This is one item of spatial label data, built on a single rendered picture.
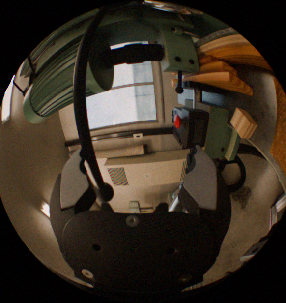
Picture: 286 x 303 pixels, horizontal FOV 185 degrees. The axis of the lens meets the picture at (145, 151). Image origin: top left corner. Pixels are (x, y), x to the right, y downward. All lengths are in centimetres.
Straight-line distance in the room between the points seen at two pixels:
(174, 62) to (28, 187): 178
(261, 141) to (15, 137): 183
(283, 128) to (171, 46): 23
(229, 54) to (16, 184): 181
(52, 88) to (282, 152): 39
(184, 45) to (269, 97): 19
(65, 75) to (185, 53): 23
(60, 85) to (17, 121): 152
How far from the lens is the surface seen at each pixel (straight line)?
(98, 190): 16
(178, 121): 21
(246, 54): 19
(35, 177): 174
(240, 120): 18
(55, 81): 24
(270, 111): 20
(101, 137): 165
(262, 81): 21
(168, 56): 22
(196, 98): 26
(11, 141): 164
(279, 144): 17
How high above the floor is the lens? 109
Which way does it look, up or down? 1 degrees up
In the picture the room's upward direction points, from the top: 95 degrees counter-clockwise
